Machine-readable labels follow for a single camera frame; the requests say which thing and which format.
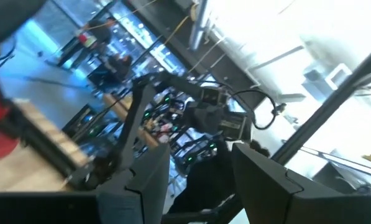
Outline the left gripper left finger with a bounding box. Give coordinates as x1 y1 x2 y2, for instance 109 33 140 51
0 142 170 224

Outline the black metal rig frame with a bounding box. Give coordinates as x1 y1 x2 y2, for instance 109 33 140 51
0 39 371 224

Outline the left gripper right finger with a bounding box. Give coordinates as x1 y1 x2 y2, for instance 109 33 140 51
231 142 371 224

